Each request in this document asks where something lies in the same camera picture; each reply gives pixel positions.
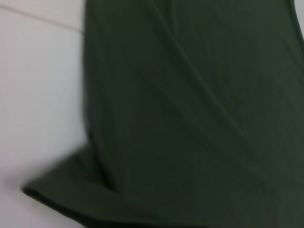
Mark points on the dark green shirt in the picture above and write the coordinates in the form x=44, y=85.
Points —
x=190, y=118

